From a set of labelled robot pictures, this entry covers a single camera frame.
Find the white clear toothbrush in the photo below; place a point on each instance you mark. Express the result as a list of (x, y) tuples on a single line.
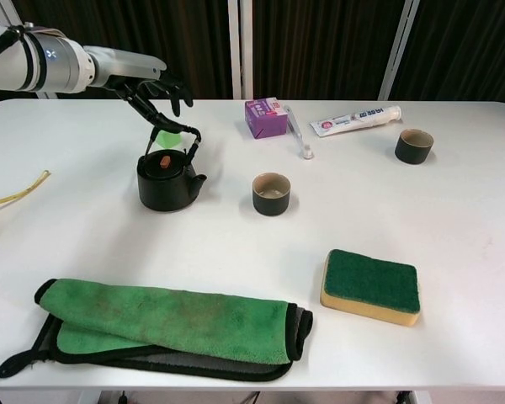
[(296, 132)]

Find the black cast iron teapot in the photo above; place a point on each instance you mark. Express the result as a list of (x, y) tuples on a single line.
[(168, 189)]

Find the white toothpaste tube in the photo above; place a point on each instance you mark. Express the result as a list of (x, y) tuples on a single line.
[(353, 121)]

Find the green microfibre cloth black trim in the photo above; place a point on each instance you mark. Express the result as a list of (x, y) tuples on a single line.
[(172, 315)]

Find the black pleated curtain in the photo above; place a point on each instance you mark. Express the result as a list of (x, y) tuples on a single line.
[(320, 33)]

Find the green yellow scouring sponge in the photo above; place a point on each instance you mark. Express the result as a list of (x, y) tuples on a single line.
[(370, 282)]

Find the white upright frame post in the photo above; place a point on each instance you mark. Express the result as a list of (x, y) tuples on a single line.
[(240, 42)]

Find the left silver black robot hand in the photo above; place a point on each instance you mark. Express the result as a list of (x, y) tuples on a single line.
[(126, 63)]

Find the green cube block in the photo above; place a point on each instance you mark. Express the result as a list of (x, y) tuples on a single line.
[(168, 140)]

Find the purple carton box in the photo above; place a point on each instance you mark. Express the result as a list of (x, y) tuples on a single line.
[(265, 122)]

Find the dark green ceramic cup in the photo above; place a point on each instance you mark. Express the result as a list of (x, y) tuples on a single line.
[(412, 153), (271, 204)]

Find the white slanted frame post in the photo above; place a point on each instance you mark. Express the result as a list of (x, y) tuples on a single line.
[(397, 42), (4, 10)]

